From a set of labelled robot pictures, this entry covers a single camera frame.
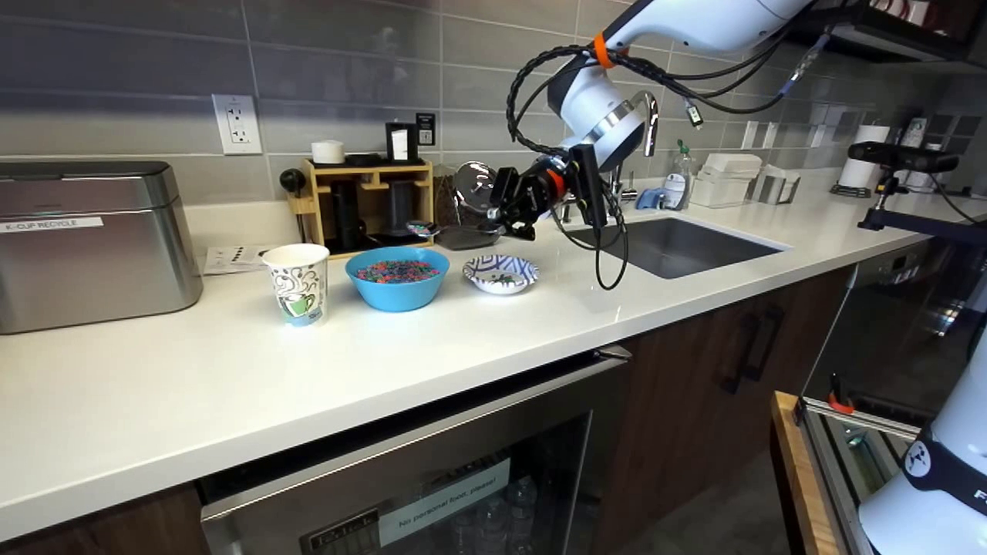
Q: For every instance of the stainless steel bread box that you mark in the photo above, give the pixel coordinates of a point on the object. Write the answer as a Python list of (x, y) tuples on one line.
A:
[(94, 249)]

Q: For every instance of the wooden robot cart top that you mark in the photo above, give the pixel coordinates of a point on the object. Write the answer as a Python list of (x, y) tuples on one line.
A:
[(797, 482)]

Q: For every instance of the wooden countertop rack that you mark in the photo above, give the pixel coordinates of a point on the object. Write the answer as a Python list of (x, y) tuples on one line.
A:
[(371, 175)]

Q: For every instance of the white paper cards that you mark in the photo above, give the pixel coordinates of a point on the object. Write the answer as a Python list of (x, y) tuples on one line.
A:
[(232, 259)]

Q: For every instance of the undercounter glass door cooler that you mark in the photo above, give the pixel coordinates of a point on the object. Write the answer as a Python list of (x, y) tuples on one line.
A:
[(411, 496)]

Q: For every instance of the soap bottle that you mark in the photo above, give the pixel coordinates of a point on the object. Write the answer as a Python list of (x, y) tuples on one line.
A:
[(677, 187)]

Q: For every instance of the blue plastic bowl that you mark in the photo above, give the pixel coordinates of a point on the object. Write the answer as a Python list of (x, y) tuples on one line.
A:
[(400, 293)]

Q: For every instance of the small white cup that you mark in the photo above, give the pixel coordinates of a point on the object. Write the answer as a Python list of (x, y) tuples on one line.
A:
[(329, 152)]

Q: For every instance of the white plate with blue pattern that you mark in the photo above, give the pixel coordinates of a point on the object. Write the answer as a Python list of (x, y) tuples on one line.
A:
[(501, 279)]

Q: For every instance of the small black picture frame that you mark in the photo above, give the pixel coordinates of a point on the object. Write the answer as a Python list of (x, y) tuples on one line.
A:
[(400, 142)]

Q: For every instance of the black camera on stand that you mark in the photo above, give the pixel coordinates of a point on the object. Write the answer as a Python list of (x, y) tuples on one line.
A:
[(904, 159)]

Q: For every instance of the red clamp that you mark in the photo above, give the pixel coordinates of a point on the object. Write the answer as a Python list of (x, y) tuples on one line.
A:
[(841, 405)]

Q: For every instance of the chrome kitchen faucet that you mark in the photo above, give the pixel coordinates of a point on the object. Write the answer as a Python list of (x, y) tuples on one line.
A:
[(650, 120)]

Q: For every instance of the paper towel roll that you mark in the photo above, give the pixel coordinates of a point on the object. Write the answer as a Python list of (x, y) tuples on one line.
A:
[(863, 159)]

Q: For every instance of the small black wall switch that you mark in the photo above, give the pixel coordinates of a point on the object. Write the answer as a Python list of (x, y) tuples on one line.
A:
[(425, 128)]

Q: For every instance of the white dish rack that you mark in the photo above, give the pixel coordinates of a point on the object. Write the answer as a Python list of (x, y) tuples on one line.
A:
[(741, 181)]

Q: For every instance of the aluminium profile frame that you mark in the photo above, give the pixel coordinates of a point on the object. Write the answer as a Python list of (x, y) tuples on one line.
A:
[(854, 443)]

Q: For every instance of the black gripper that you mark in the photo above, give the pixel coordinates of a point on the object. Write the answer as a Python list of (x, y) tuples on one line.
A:
[(551, 188)]

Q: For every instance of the white wall power outlet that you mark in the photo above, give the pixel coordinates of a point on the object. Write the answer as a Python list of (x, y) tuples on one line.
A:
[(237, 126)]

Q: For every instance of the printed paper cup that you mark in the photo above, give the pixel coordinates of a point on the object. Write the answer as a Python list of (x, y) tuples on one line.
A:
[(298, 283)]

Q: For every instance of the brown cabinet doors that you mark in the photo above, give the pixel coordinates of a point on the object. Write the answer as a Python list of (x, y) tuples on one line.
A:
[(698, 410)]

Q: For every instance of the glass jar with silver lid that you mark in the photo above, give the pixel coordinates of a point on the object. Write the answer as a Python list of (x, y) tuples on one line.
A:
[(466, 211)]

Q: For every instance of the stainless steel sink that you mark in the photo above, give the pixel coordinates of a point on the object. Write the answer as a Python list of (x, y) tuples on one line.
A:
[(688, 249)]

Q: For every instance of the colourful small beads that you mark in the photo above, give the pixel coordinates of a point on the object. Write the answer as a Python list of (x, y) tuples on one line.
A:
[(395, 273), (501, 273)]

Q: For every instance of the dark upper wall cabinet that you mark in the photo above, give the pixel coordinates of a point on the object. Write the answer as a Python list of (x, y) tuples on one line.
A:
[(904, 34)]

